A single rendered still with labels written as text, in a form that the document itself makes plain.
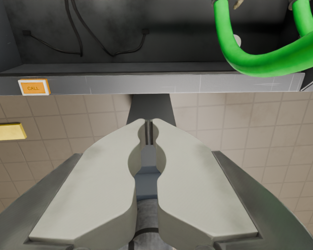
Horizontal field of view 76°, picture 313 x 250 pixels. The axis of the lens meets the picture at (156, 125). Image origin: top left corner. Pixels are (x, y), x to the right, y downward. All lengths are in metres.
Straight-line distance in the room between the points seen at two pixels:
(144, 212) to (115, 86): 0.38
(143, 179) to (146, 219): 0.14
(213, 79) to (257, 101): 1.21
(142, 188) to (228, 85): 0.41
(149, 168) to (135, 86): 0.37
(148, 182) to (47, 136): 1.21
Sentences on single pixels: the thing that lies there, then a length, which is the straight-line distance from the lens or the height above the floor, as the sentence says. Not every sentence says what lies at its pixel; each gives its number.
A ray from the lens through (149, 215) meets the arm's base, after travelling 0.63.
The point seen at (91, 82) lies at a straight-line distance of 0.42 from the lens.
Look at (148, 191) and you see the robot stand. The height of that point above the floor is 0.89.
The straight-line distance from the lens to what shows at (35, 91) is 0.46.
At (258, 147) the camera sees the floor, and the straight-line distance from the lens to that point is 1.83.
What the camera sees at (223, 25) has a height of 1.13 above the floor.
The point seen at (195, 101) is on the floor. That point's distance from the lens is 1.47.
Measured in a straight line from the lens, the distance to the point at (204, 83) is 0.42.
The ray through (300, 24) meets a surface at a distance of 0.26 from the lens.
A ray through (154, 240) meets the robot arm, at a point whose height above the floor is 1.02.
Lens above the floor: 1.34
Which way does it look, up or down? 62 degrees down
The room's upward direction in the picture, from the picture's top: 178 degrees clockwise
